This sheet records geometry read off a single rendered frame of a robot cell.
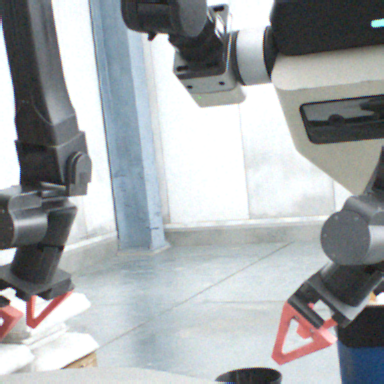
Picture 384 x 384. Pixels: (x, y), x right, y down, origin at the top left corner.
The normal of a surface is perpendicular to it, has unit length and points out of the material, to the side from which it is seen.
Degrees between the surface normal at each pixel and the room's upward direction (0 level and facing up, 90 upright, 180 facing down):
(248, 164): 90
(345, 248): 81
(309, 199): 90
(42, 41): 103
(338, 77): 40
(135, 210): 90
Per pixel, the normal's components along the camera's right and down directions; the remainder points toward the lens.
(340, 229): -0.55, -0.01
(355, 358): -0.77, 0.19
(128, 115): -0.35, 0.15
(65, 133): 0.86, 0.20
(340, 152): -0.21, 0.75
